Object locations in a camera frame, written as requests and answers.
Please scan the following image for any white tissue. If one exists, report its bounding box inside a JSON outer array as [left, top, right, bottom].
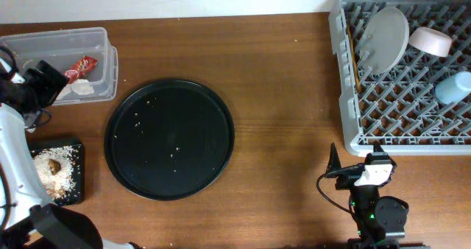
[[57, 79, 94, 100]]

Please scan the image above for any red snack wrapper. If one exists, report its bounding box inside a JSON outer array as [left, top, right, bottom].
[[65, 55, 98, 84]]

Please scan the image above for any wooden chopstick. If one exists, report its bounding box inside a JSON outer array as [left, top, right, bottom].
[[350, 38, 361, 94], [346, 26, 361, 94]]

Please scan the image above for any light blue cup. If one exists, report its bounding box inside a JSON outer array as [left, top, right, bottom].
[[435, 71, 471, 105]]

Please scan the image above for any white plate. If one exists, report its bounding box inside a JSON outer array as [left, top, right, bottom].
[[358, 7, 409, 74]]

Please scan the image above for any white bowl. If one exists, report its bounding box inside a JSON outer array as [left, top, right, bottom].
[[408, 27, 453, 57]]

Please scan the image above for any brown food scrap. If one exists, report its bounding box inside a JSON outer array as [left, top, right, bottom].
[[48, 159, 62, 175]]

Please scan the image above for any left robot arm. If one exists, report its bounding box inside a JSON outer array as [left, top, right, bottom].
[[1, 60, 137, 248]]

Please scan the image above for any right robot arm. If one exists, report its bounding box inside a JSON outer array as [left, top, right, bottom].
[[316, 142, 426, 249]]

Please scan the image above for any black waste bin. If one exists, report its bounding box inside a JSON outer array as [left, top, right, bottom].
[[29, 137, 85, 206]]

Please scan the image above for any grey dishwasher rack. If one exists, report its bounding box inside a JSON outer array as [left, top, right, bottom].
[[328, 0, 470, 156]]

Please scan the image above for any clear plastic bin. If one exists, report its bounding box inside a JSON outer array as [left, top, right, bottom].
[[1, 27, 118, 105]]

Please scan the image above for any round black tray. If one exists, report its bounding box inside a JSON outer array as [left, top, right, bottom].
[[104, 79, 235, 201]]

